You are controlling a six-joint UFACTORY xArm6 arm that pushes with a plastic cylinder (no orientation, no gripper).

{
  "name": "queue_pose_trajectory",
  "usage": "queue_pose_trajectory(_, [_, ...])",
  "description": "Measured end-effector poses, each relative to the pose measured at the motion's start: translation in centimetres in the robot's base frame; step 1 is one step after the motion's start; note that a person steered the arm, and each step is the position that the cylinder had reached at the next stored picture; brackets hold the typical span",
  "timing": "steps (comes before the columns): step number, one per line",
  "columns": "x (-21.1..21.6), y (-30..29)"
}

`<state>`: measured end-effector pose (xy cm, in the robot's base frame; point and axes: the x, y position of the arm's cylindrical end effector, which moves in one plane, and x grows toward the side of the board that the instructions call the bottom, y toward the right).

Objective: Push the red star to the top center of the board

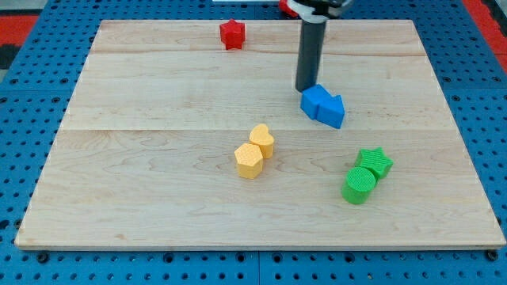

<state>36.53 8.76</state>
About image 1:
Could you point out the blue cube block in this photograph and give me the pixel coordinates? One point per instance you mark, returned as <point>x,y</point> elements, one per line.
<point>312,98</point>

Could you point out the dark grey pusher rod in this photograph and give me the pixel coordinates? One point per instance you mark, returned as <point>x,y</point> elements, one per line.
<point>310,51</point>

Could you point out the green cylinder block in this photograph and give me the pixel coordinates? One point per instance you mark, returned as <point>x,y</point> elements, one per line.
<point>358,184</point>

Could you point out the green star block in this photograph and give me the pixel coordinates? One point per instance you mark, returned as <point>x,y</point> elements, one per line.
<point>375,161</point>

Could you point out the white and red tool mount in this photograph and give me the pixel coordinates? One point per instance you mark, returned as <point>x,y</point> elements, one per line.
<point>315,11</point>

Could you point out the red star block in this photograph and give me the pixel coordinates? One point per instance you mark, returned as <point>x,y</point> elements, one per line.
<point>233,34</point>

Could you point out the wooden board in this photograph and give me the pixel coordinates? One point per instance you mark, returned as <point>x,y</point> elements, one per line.
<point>144,156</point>

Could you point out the yellow pentagon block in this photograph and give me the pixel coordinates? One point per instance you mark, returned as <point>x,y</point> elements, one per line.
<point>249,160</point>

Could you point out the yellow heart block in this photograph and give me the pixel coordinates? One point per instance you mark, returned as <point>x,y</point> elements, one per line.
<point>261,137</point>

